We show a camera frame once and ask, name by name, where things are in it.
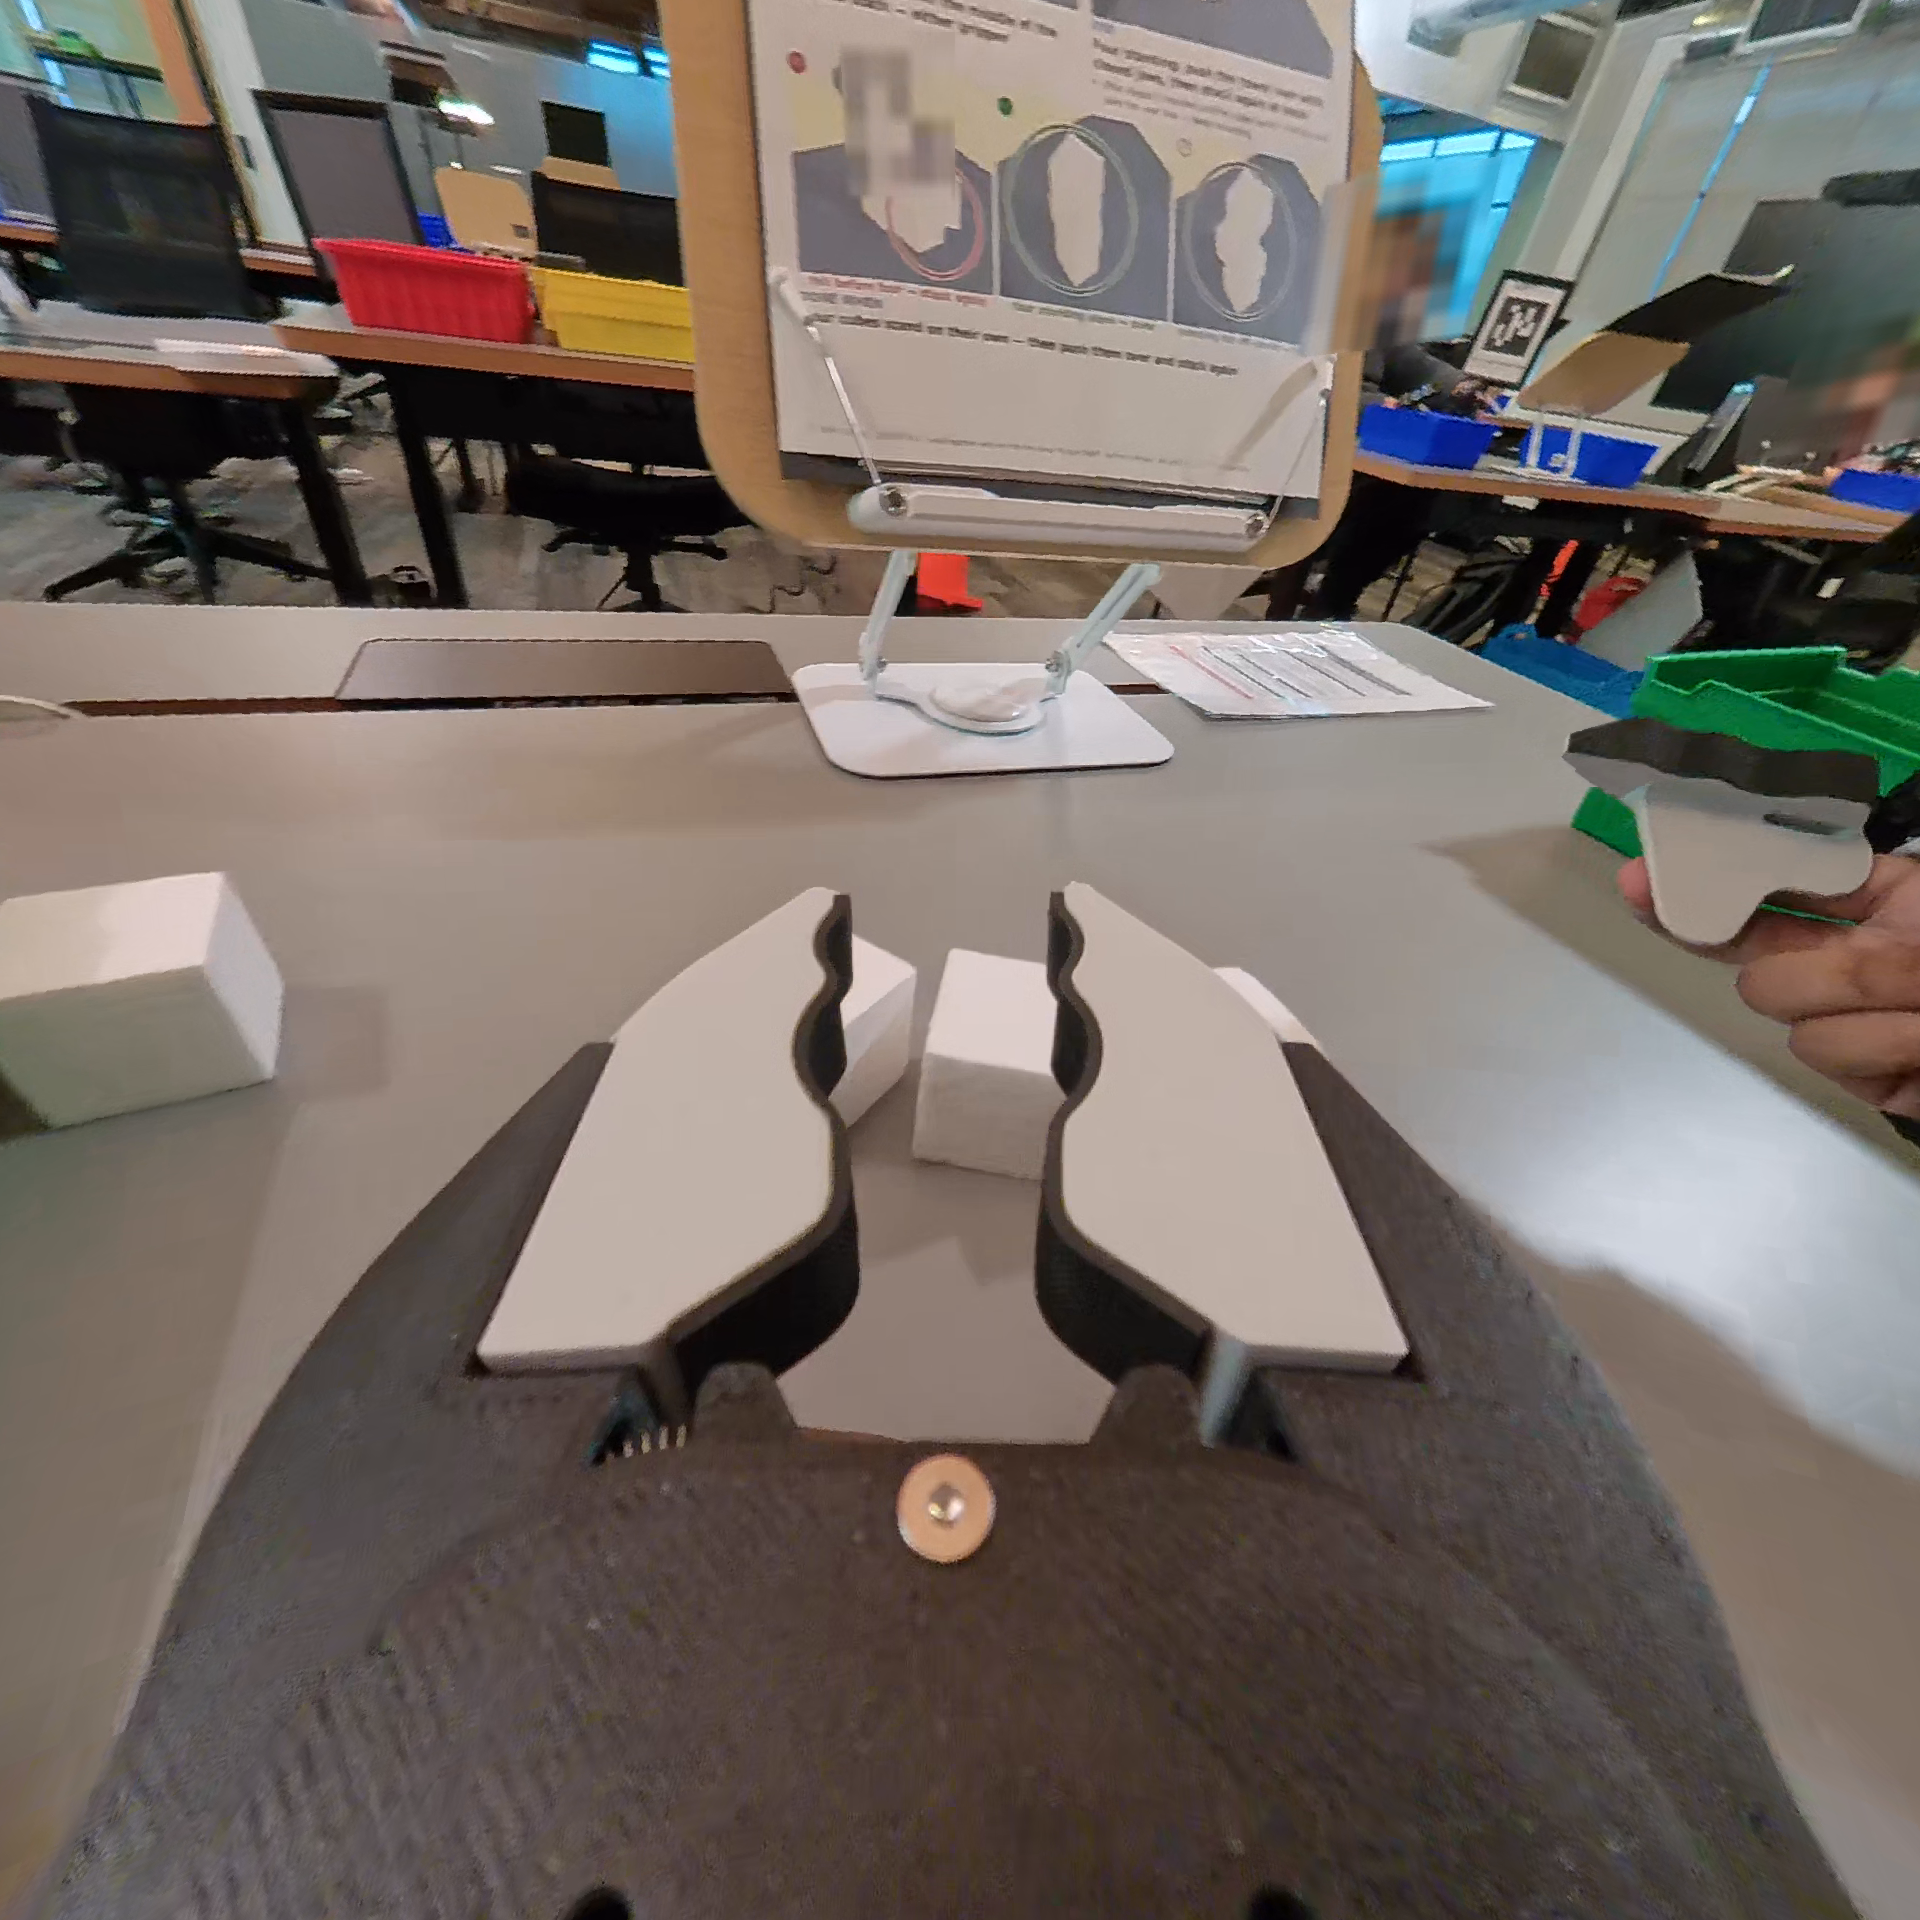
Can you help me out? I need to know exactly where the dark table cable flap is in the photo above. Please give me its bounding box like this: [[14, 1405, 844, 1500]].
[[337, 641, 796, 705]]

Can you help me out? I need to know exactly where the dark screen on stand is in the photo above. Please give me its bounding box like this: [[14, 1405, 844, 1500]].
[[253, 91, 422, 250]]

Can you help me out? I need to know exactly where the black office chair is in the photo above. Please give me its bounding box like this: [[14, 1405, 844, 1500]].
[[506, 174, 750, 609], [27, 99, 288, 602]]

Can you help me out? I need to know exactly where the white foam board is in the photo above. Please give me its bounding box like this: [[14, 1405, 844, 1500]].
[[1574, 547, 1705, 676]]

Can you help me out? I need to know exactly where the wooden desk with black legs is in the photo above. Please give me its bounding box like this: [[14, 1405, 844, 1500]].
[[0, 334, 344, 602], [1349, 452, 1920, 616], [278, 307, 702, 609]]

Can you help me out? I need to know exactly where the printed instruction sheet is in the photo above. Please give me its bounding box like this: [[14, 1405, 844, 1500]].
[[745, 0, 1359, 505]]

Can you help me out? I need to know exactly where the yellow plastic bin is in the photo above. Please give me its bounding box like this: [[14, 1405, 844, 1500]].
[[530, 263, 702, 362]]

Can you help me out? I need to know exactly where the white foam cube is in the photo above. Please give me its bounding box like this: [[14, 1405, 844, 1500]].
[[0, 867, 288, 1131], [829, 934, 921, 1125], [912, 946, 1084, 1181], [1210, 966, 1321, 1050]]

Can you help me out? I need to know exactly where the red plastic bin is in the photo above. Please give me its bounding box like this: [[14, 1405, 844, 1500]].
[[315, 239, 539, 346]]

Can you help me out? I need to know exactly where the green plastic bin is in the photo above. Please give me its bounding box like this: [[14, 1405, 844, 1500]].
[[1572, 647, 1920, 928]]

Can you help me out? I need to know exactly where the person's right hand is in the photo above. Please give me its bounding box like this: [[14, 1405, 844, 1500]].
[[1615, 854, 1920, 1122]]

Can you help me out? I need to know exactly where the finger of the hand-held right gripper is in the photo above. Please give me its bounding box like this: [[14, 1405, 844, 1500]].
[[1563, 718, 1888, 811], [1633, 786, 1880, 951]]

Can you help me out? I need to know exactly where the laminated paper sheet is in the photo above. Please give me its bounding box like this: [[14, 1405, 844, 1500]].
[[1099, 628, 1496, 720]]

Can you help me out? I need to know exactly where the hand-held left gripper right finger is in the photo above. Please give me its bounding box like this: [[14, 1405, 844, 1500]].
[[1035, 878, 1410, 1449]]

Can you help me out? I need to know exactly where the black and white marker sign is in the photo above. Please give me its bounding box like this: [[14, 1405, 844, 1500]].
[[1464, 270, 1576, 384]]

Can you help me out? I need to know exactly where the black monitor screen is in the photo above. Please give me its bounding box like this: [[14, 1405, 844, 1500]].
[[1657, 197, 1920, 423]]

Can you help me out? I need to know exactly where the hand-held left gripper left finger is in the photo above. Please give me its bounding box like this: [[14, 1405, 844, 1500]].
[[474, 886, 863, 1398]]

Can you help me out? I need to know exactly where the instruction sheet on stand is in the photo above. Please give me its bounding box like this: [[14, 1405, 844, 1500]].
[[661, 0, 1381, 780]]

